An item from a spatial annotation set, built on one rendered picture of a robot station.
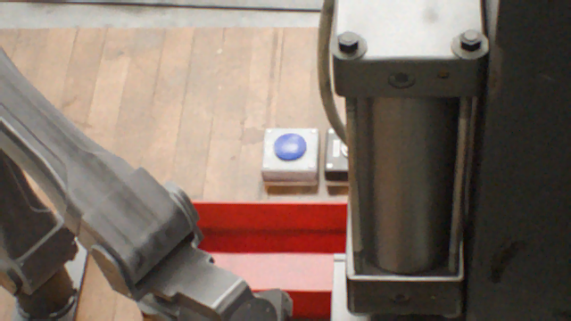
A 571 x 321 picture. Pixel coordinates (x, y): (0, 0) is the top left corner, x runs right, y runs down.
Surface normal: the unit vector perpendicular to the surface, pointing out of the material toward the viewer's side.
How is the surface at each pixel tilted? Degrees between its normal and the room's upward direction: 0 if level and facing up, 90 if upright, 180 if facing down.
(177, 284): 21
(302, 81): 0
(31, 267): 82
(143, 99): 0
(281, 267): 0
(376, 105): 90
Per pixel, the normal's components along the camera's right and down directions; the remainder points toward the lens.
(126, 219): 0.24, -0.39
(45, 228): 0.74, 0.38
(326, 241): -0.07, -0.62
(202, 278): -0.33, -0.75
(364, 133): -0.71, 0.58
